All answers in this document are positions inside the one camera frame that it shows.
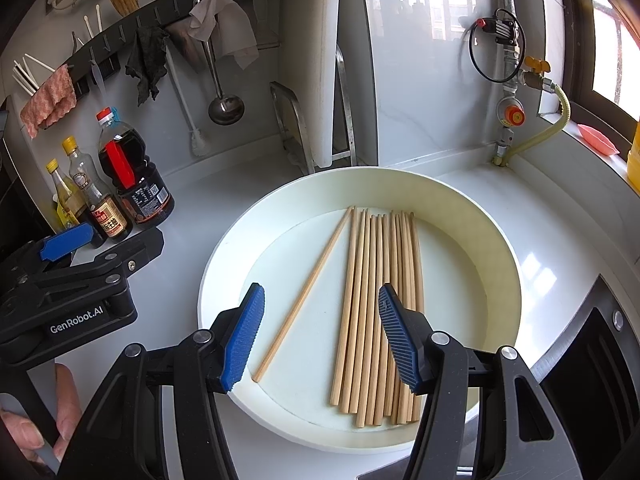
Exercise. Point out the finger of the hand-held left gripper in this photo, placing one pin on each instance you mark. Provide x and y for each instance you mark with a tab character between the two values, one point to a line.
67	242
135	252

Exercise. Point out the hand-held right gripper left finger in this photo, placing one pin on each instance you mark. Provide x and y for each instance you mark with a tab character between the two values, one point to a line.
245	340

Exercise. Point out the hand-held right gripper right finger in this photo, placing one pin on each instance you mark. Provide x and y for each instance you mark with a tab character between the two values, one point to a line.
395	340

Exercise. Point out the bunch of wooden chopsticks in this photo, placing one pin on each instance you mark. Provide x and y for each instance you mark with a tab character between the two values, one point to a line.
370	310

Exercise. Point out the wooden chopstick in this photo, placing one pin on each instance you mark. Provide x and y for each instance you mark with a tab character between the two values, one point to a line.
304	292

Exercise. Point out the cream round basin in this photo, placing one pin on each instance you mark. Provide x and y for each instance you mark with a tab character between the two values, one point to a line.
465	270

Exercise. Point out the person's left hand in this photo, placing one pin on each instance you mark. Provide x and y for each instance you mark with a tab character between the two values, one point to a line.
70	410

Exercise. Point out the slim dark oil bottle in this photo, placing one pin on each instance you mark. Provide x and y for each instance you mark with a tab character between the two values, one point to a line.
70	200

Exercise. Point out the clear soy sauce bottle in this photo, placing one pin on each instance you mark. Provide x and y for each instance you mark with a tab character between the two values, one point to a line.
105	215

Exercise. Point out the dark appliance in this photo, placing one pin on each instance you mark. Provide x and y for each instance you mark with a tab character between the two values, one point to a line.
20	210

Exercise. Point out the pink dish cloth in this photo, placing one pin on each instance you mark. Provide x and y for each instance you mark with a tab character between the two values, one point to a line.
50	100

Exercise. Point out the white hanging plastic utensil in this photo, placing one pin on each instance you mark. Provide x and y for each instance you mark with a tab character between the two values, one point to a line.
99	85

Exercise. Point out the white plastic stick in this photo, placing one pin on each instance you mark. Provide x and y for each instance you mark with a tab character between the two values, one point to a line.
25	79
40	63

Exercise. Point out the metal ladle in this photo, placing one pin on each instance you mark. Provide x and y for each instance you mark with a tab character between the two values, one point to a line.
225	107

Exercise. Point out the black cloth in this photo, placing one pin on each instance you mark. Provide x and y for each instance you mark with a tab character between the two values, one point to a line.
147	65

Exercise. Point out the metal cutting board rack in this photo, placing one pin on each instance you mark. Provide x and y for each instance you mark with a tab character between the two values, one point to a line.
290	125

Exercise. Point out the small white plastic spoon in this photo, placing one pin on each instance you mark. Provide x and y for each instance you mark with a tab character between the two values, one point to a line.
99	17
89	27

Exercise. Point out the white cloth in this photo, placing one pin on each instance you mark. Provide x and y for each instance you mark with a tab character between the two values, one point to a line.
225	30

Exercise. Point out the grey regulator with orange knob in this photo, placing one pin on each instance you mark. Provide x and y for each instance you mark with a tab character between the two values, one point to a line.
511	114

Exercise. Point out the white cutting board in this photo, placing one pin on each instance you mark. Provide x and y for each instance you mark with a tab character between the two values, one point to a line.
310	60

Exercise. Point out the pink plastic dish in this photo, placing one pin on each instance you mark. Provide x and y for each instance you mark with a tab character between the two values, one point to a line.
597	139

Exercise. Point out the yellow plastic container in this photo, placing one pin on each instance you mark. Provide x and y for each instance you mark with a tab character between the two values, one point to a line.
634	155

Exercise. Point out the red and black gas device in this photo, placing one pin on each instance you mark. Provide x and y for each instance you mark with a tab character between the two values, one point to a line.
502	27

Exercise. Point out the window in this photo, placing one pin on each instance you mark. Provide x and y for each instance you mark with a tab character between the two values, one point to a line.
610	50

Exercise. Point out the wall socket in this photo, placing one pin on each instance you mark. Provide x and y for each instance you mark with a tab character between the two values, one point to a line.
57	2

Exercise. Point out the black wall hook rail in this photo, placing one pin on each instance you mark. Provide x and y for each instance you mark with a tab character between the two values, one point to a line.
165	12

